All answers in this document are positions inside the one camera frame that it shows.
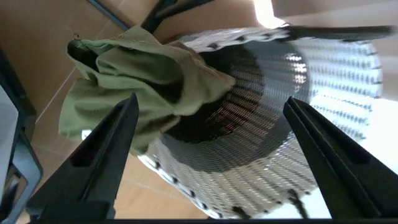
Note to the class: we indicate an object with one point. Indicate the white laundry basket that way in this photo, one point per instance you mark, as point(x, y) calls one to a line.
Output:
point(342, 77)

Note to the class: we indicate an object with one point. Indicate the green garment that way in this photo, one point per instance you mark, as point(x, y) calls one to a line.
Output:
point(140, 93)

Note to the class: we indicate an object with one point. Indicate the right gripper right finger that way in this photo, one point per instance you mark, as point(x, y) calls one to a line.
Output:
point(348, 174)

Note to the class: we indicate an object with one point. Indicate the black clothes rack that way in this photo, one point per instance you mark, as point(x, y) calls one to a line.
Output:
point(155, 17)

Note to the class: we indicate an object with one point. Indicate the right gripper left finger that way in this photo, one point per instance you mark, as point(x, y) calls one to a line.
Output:
point(90, 168)

